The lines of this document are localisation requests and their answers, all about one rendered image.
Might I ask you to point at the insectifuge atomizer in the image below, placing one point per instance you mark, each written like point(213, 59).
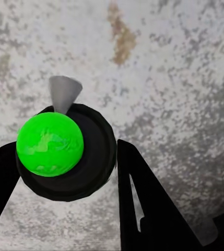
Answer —
point(68, 151)

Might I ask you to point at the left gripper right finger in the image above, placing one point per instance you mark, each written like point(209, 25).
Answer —
point(168, 229)

